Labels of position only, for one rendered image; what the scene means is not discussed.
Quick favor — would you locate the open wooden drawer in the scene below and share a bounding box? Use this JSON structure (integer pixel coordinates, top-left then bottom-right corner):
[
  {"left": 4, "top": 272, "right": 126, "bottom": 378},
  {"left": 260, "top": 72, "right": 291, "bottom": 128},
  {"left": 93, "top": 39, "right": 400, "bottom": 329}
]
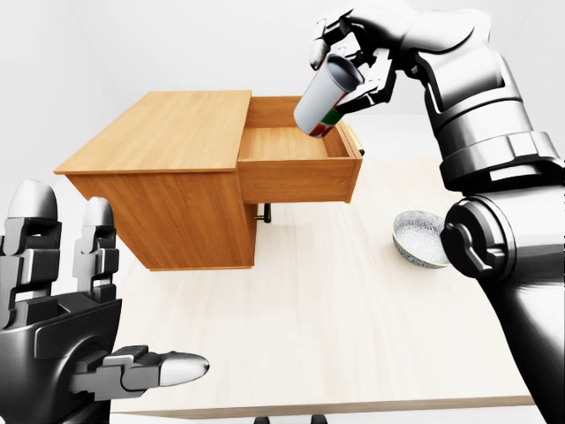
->
[{"left": 237, "top": 95, "right": 365, "bottom": 205}]

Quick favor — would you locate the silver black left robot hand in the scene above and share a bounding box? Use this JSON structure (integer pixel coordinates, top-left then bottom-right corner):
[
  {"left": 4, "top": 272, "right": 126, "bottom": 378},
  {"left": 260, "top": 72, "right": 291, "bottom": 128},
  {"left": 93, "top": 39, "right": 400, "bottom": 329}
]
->
[{"left": 0, "top": 178, "right": 211, "bottom": 424}]

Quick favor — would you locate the wooden cabinet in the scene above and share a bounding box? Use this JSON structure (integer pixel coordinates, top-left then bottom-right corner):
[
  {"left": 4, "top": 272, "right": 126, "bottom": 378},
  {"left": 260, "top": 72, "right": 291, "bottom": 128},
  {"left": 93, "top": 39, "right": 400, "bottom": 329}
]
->
[{"left": 53, "top": 90, "right": 258, "bottom": 272}]

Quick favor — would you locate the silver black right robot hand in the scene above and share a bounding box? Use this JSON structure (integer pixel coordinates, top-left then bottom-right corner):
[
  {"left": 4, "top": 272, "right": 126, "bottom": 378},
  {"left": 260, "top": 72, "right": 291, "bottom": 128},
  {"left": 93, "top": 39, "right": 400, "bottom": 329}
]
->
[{"left": 308, "top": 0, "right": 419, "bottom": 116}]

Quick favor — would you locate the patterned blue-white bowl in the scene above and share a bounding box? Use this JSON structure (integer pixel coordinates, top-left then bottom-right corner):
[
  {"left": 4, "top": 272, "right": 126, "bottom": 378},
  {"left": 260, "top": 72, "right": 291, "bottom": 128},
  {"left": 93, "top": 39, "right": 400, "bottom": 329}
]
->
[{"left": 392, "top": 210, "right": 452, "bottom": 269}]

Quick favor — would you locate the white ketchup can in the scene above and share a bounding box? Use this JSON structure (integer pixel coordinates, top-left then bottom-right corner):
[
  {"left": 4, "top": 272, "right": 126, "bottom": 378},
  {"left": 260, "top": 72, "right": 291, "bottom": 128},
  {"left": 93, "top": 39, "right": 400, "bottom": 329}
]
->
[{"left": 293, "top": 53, "right": 366, "bottom": 140}]

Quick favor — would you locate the brass handle of open drawer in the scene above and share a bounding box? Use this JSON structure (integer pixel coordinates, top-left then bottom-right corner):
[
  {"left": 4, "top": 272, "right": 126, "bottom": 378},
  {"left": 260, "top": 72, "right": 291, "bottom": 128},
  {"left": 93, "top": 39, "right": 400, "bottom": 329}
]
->
[{"left": 347, "top": 125, "right": 366, "bottom": 157}]

